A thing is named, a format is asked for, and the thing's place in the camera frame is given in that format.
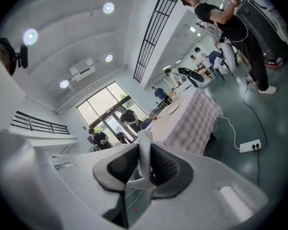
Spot white cable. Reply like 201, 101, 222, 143
220, 116, 242, 151

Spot large glass door window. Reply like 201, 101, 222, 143
76, 81, 149, 149

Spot black machine with red ring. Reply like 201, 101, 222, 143
235, 0, 288, 68

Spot black head-mounted camera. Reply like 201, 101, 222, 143
13, 44, 29, 69

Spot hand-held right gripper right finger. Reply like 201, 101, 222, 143
149, 143, 194, 199

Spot black cable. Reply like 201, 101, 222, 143
241, 79, 268, 186

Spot short black railing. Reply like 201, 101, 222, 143
11, 111, 71, 136

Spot white power strip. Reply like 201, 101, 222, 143
239, 139, 262, 154

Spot white ceiling air conditioner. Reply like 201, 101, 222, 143
69, 57, 96, 82

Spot white cloth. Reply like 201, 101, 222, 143
213, 57, 225, 69

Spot dark blue chair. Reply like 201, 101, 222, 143
208, 51, 228, 81
140, 118, 154, 130

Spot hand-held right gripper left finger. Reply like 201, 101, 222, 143
93, 143, 139, 192

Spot table with pink tablecloth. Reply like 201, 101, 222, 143
144, 87, 224, 156

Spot long black railing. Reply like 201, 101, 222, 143
133, 0, 192, 83

